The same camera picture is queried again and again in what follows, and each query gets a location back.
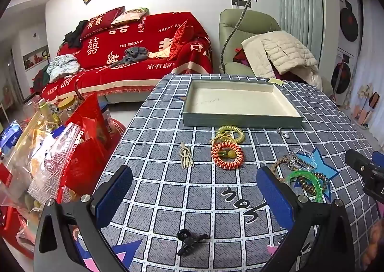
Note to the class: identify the grey clothing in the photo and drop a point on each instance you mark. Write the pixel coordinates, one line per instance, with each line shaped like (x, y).
(135, 54)

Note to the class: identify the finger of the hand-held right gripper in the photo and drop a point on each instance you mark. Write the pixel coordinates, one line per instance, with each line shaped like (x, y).
(357, 161)
(379, 159)

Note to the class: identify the person's printed clothing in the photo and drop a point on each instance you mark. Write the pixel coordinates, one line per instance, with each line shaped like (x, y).
(375, 239)

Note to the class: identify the white dryer with black door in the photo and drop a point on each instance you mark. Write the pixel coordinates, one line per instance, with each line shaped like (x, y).
(349, 24)

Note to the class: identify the yellow flower charm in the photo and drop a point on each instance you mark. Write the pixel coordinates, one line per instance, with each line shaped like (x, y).
(231, 155)

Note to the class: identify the red round mat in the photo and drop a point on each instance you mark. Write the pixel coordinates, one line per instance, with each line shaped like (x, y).
(118, 131)

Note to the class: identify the purple red clothing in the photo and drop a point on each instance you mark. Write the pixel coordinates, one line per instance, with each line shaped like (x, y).
(241, 57)

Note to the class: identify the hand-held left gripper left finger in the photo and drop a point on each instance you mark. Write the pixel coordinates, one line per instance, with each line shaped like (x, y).
(115, 197)

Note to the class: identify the light printed cushion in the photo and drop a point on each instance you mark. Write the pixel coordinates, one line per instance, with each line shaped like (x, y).
(130, 15)

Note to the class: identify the pale patterned clothing pile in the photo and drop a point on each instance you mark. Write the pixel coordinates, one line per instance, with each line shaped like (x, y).
(63, 66)

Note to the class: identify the white washing machine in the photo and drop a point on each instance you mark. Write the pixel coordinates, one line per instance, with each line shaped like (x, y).
(342, 77)

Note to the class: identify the black claw hair clip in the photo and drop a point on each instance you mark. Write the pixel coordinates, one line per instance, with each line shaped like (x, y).
(187, 242)

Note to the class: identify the white quilted garment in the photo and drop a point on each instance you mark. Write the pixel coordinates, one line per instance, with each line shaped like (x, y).
(309, 77)

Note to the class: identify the black clothing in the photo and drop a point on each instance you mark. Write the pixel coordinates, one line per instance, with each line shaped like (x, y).
(75, 35)

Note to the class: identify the grey checked tablecloth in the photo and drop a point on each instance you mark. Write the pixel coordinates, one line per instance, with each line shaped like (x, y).
(168, 200)

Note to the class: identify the clear plastic bags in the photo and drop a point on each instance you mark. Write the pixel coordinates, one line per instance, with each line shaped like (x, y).
(39, 164)

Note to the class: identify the red sofa with cover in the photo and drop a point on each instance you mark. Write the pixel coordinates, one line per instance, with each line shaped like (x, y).
(126, 35)

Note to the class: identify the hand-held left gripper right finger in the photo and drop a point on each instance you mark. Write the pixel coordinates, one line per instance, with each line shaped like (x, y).
(274, 197)

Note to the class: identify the white down jacket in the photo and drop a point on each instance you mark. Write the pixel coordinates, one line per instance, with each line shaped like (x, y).
(285, 47)

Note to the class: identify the jar with yellow lid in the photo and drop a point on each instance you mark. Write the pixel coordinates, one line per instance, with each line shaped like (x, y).
(66, 108)

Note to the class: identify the red pillow with white characters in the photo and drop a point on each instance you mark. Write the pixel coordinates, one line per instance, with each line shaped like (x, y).
(99, 24)

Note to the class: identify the green translucent bangle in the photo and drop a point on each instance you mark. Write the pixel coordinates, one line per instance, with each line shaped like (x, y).
(304, 173)

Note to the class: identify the red satin pillow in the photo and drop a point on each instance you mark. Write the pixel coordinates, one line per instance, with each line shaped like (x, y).
(180, 41)

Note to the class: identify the plastic jar with blue lid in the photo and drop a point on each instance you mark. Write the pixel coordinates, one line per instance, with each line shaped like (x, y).
(105, 116)

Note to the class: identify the small silver charm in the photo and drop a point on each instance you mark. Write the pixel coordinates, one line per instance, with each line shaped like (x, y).
(283, 134)

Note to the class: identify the wall niche shelf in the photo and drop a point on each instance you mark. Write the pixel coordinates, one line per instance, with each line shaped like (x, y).
(36, 57)

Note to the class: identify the blue box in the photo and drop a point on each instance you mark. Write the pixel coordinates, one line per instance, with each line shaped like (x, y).
(10, 137)

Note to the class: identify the green armchair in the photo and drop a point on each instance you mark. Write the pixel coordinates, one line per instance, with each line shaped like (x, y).
(258, 21)

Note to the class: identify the red gift bag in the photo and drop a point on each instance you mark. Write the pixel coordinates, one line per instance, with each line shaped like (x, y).
(90, 146)

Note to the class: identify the beige hair clip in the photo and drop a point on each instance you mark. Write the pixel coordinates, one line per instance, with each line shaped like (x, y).
(186, 158)

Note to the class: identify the cream cloth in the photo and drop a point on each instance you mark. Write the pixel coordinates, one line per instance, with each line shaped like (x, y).
(159, 54)

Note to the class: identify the wall socket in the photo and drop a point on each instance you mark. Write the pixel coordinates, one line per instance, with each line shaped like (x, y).
(238, 3)

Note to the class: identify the grey-green tray box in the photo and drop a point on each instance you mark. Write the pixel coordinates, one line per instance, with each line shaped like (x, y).
(240, 101)

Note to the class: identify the light grey sofa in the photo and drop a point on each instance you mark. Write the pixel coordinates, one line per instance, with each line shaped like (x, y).
(129, 96)

